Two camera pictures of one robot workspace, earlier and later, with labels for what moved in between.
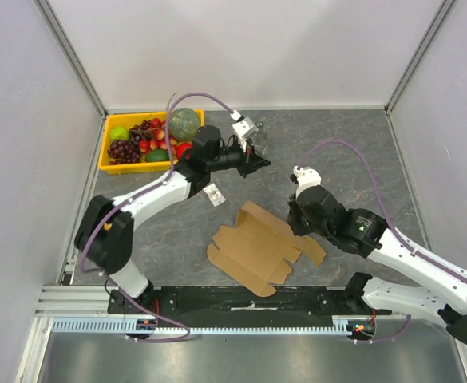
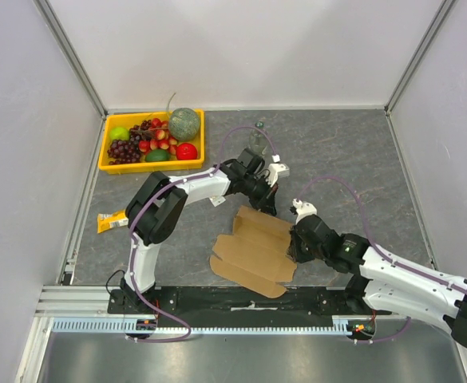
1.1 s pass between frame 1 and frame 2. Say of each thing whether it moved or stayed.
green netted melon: stayed
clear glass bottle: stayed
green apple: stayed
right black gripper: moved
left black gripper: moved
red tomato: stayed
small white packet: stayed
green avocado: stayed
